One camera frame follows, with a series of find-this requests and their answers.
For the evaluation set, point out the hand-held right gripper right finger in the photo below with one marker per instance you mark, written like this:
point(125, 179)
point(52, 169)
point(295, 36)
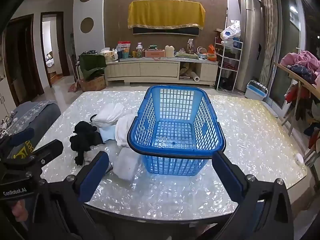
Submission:
point(228, 177)

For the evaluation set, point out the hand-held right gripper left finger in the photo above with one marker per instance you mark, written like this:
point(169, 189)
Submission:
point(95, 175)

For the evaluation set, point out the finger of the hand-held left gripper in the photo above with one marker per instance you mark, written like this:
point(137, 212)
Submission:
point(21, 137)
point(48, 150)

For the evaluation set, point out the white towel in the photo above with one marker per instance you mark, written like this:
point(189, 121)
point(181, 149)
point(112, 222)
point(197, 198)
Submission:
point(126, 163)

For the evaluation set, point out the black cloth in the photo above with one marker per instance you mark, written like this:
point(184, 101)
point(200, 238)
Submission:
point(83, 137)

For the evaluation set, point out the white quilted cloth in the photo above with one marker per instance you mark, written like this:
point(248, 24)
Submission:
point(123, 130)

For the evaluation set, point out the blue plastic basket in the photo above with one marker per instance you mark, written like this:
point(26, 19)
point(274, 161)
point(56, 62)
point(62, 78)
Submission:
point(172, 87)

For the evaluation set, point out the person's left hand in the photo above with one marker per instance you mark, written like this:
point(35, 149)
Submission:
point(18, 212)

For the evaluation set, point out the grey lace sofa cover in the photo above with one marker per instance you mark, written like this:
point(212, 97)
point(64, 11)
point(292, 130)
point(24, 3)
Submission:
point(37, 116)

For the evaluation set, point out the light blue cloth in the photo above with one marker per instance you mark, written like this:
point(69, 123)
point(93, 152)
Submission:
point(107, 133)

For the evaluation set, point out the small round white device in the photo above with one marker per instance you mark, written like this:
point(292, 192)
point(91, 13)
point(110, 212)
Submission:
point(299, 158)

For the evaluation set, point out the cardboard box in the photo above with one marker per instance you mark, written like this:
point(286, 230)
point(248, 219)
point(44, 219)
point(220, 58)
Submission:
point(93, 83)

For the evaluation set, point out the blue and white bin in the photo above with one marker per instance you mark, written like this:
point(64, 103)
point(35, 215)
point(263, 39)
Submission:
point(255, 91)

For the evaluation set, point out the dark green bag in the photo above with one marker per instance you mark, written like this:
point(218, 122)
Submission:
point(91, 63)

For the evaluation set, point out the white paper roll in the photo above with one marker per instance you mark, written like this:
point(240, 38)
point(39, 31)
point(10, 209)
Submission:
point(195, 77)

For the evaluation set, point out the tissue box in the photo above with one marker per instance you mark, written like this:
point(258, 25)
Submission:
point(107, 55)

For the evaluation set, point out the white metal rack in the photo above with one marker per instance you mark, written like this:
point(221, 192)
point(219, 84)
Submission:
point(240, 62)

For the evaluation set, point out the cream television cabinet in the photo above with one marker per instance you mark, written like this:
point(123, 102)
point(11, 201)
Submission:
point(150, 68)

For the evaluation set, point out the wooden rack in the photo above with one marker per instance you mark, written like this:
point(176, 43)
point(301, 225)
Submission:
point(295, 76)

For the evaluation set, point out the orange bag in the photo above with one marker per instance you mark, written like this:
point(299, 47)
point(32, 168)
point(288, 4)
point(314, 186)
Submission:
point(212, 53)

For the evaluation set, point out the red and white package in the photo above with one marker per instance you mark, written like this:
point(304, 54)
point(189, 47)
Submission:
point(124, 48)

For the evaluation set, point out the pink box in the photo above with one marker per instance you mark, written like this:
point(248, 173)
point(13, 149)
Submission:
point(155, 53)

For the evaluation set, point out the tall standing air conditioner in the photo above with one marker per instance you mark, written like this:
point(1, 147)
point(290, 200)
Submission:
point(250, 42)

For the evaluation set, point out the pile of colourful clothes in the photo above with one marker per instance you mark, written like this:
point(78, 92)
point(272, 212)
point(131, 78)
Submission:
point(303, 62)

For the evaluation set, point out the cream plastic jug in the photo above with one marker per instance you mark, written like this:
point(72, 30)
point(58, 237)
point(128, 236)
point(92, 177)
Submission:
point(169, 52)

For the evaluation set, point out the white plastic bag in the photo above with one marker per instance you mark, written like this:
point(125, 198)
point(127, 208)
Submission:
point(231, 31)

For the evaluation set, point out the patterned beige curtain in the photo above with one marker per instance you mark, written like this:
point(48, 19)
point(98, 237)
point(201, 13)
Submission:
point(268, 30)

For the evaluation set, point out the yellow fringed cloth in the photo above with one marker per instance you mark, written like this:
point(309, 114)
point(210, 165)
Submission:
point(165, 12)

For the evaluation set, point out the dark wooden door frame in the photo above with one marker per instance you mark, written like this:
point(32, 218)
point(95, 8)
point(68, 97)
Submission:
point(64, 50)

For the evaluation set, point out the black wall television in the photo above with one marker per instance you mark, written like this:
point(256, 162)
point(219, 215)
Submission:
point(165, 31)

